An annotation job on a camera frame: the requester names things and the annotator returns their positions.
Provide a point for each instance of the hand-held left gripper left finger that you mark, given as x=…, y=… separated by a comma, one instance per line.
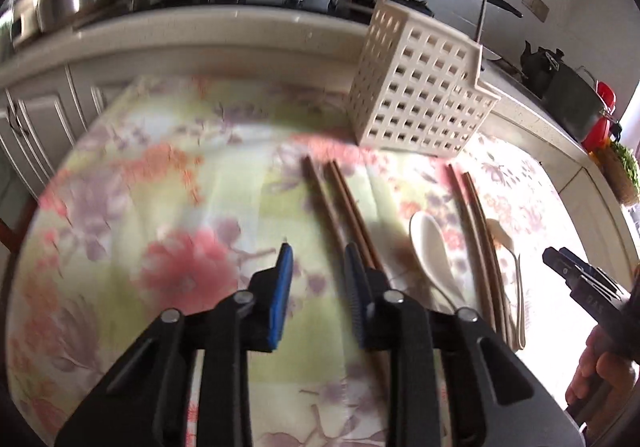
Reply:
x=280, y=299

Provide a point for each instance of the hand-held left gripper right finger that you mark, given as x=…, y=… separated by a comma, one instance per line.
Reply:
x=356, y=299

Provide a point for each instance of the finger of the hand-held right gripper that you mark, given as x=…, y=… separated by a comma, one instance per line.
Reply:
x=592, y=274
x=562, y=269

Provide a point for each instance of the white perforated utensil holder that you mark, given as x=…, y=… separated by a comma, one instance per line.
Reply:
x=425, y=92

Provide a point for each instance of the person's right hand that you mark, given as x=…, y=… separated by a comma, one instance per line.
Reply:
x=582, y=367

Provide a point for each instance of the wicker basket with greens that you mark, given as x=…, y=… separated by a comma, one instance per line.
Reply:
x=620, y=172

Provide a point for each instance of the red container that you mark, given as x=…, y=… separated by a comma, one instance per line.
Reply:
x=602, y=127

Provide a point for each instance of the floral tablecloth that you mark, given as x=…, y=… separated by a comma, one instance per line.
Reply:
x=175, y=177

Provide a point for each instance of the steel stockpot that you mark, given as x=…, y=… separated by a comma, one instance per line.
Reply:
x=570, y=102

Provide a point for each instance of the black kettle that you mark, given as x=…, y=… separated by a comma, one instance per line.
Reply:
x=537, y=64

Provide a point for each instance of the white kitchen cabinet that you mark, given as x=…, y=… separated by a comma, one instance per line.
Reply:
x=45, y=127

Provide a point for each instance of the beige wall socket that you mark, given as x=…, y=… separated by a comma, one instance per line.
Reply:
x=535, y=4

